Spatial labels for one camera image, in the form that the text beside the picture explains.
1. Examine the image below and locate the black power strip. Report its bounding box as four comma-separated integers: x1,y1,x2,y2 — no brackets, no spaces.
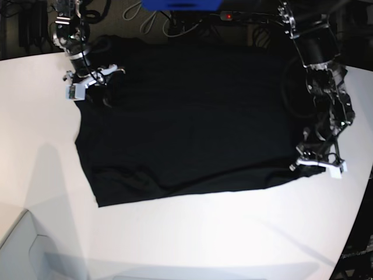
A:
219,11,284,26

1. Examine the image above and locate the blue plastic box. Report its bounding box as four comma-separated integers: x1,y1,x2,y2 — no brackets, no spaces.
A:
142,0,222,11

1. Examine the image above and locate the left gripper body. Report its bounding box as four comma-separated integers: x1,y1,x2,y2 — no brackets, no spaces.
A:
288,128,347,173

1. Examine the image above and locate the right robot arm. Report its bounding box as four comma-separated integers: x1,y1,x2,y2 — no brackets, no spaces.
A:
52,1,126,107

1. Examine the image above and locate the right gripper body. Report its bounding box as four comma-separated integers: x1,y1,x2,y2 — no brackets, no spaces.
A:
62,52,126,88

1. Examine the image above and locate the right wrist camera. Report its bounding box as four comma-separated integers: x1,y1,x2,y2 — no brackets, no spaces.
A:
65,84,86,101

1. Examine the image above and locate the white bin at table corner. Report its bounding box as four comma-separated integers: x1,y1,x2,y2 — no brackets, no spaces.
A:
1,211,89,279

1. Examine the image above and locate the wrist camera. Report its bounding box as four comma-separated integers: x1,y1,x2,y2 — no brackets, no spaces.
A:
65,84,86,101
327,161,348,179

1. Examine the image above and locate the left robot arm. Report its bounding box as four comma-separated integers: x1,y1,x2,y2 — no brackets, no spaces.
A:
275,1,356,178

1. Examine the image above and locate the grey looped cable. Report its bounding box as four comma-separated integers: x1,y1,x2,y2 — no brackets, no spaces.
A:
122,0,202,37

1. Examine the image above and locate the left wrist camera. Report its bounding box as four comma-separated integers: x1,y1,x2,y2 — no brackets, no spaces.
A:
327,161,348,179

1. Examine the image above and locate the black printed t-shirt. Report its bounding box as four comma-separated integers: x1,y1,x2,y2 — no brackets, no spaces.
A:
75,36,324,207

